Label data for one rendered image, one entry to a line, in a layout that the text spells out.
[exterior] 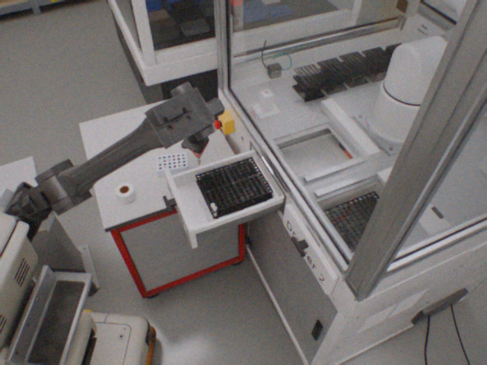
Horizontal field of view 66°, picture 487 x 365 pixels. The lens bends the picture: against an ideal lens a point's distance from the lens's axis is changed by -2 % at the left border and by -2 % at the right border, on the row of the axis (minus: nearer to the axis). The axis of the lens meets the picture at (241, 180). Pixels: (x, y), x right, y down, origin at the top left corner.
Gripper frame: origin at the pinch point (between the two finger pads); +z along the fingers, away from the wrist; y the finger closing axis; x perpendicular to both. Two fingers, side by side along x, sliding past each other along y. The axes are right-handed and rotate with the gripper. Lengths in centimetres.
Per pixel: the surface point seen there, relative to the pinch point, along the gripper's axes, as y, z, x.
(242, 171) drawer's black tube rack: 5.0, 8.0, -14.3
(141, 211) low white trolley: -18.6, 20.4, 16.7
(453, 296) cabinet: 16, 61, -111
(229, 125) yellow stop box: 25.6, 10.2, 0.3
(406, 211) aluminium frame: -26, -42, -61
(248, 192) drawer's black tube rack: -1.7, 9.0, -19.6
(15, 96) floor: 71, 109, 216
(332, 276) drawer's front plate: -24, 1, -55
